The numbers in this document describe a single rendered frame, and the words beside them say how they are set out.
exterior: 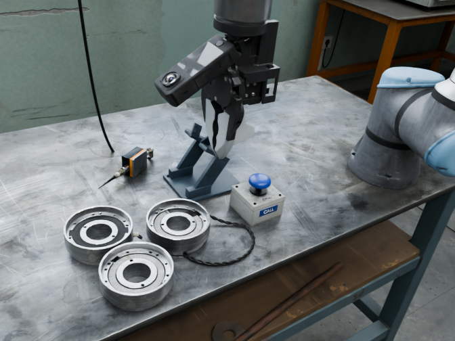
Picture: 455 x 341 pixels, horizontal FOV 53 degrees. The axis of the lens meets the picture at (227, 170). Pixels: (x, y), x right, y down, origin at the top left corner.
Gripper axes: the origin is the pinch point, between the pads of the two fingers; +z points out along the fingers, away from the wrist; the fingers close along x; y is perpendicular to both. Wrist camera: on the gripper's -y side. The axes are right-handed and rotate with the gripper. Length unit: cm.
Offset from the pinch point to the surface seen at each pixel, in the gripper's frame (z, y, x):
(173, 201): 12.5, -3.9, 6.0
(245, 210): 14.0, 7.1, -0.3
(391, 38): 30, 171, 98
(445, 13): 19, 208, 95
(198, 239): 12.9, -4.5, -3.8
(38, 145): 16.1, -18.1, 40.0
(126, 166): 13.4, -6.2, 21.1
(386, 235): 41, 57, 0
